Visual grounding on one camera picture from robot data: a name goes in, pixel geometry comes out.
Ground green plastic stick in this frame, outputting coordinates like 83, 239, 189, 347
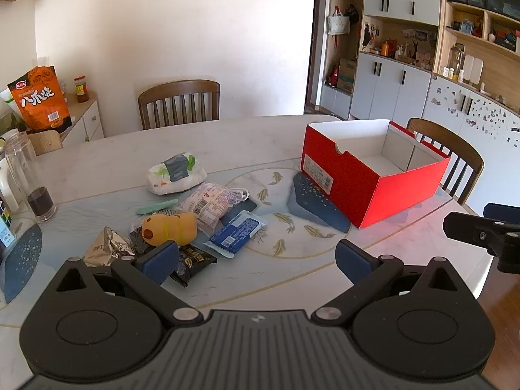
135, 199, 179, 215

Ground orange snack bag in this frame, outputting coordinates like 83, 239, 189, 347
7, 66, 73, 133

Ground yellow white appliance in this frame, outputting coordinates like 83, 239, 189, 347
0, 158, 19, 213

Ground red cardboard box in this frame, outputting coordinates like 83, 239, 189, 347
301, 119, 451, 229

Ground brown cardboard carton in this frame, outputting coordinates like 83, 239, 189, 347
337, 58, 358, 92

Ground glass jar dark contents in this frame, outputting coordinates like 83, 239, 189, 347
4, 132, 58, 223

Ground silver snack packet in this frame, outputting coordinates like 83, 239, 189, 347
83, 227, 137, 267

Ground white wet wipes pack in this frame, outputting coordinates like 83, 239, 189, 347
146, 151, 208, 194

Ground black snack packet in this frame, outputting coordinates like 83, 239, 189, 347
171, 244, 218, 288

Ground brown wooden chair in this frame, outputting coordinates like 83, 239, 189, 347
406, 118, 485, 206
138, 80, 221, 131

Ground blue foil packet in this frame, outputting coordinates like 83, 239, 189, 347
203, 210, 268, 258

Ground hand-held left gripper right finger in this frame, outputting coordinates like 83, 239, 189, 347
311, 240, 476, 326

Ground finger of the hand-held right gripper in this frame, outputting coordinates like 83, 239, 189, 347
483, 202, 520, 222
444, 212, 520, 275

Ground pink printed snack packet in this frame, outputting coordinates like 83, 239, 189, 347
176, 183, 236, 236

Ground white sideboard cabinet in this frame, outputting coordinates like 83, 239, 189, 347
61, 91, 105, 147

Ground red capped sauce bottle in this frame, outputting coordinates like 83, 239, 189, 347
74, 75, 90, 103

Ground white wooden wall cabinet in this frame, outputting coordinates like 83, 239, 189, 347
319, 0, 520, 216

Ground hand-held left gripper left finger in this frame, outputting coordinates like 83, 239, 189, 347
49, 240, 204, 328

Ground clear packet dark contents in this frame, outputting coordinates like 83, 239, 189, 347
129, 221, 153, 256

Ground hanging white tote bag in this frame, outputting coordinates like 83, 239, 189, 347
327, 6, 351, 35

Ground yellow duck toy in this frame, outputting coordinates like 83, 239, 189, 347
141, 211, 198, 247

